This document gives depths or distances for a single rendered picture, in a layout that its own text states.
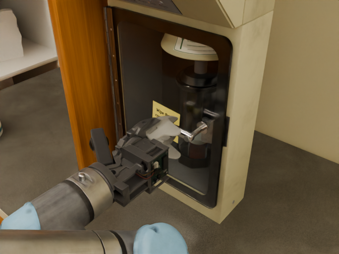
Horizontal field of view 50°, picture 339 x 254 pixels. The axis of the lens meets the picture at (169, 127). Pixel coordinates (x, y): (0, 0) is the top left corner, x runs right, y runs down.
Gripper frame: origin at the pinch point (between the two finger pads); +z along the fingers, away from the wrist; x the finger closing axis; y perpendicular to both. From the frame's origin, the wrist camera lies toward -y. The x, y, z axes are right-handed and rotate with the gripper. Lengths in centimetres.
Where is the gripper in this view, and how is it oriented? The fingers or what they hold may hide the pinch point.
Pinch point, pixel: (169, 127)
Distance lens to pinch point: 71.3
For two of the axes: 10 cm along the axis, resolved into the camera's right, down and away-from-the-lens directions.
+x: 0.0, -8.3, -5.6
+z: 6.4, -4.3, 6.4
